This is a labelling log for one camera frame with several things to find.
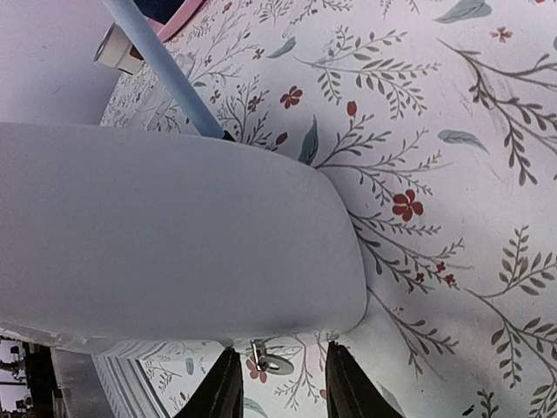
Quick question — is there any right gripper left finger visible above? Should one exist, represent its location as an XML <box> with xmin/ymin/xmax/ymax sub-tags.
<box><xmin>175</xmin><ymin>347</ymin><xmax>244</xmax><ymax>418</ymax></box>

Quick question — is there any metronome winding key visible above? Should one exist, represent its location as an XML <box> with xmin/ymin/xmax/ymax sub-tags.
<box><xmin>251</xmin><ymin>340</ymin><xmax>294</xmax><ymax>375</ymax></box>

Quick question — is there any pink plate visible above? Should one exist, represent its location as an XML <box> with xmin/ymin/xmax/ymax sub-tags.
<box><xmin>137</xmin><ymin>0</ymin><xmax>205</xmax><ymax>42</ymax></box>

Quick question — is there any white paper cup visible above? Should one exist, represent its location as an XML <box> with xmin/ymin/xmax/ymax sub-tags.
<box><xmin>93</xmin><ymin>23</ymin><xmax>144</xmax><ymax>75</ymax></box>

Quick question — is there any white metronome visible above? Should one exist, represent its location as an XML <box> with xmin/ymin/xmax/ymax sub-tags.
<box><xmin>1</xmin><ymin>123</ymin><xmax>366</xmax><ymax>353</ymax></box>

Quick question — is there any aluminium front rail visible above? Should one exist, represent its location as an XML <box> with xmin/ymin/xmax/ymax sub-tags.
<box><xmin>51</xmin><ymin>347</ymin><xmax>171</xmax><ymax>418</ymax></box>

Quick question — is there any floral table mat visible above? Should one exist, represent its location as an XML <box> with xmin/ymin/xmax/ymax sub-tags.
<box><xmin>99</xmin><ymin>0</ymin><xmax>557</xmax><ymax>418</ymax></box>

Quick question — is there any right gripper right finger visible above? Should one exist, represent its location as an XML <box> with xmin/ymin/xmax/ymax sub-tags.
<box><xmin>325</xmin><ymin>341</ymin><xmax>402</xmax><ymax>418</ymax></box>

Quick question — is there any white perforated music stand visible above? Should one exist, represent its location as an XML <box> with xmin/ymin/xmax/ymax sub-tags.
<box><xmin>103</xmin><ymin>0</ymin><xmax>234</xmax><ymax>142</ymax></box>

